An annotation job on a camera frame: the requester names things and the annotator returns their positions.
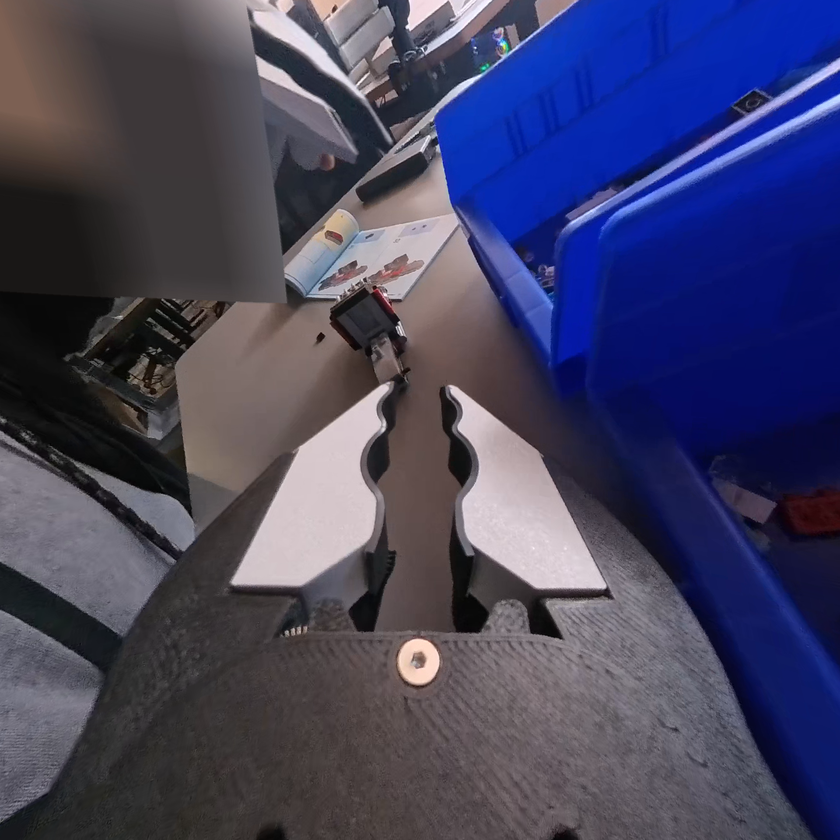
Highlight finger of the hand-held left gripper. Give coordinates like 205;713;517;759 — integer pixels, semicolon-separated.
256;58;361;168

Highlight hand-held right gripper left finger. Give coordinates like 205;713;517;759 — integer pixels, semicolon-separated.
230;382;398;608

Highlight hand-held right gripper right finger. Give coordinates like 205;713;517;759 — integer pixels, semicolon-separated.
438;384;609;602

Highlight red and black brick model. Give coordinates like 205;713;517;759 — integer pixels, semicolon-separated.
328;279;412;392

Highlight blue plastic bin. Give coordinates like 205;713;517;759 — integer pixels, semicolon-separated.
433;0;840;398
586;98;840;840

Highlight pile of toy bricks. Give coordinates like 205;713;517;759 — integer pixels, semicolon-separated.
515;184;631;296
709;453;840;546

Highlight grey desk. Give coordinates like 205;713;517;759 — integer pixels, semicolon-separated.
176;72;631;634

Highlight stacked white boxes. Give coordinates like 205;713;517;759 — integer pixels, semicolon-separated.
322;3;395;73

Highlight black power bank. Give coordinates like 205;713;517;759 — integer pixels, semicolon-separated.
354;134;438;203

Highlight open instruction booklet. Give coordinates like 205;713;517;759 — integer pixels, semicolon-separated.
284;210;460;303

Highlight wooden table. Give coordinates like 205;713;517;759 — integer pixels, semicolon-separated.
364;0;546;112

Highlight lit computer under table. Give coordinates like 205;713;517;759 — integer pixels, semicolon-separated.
472;26;521;68

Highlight metal table with plastic wrap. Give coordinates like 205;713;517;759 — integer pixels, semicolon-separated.
62;298;231;434

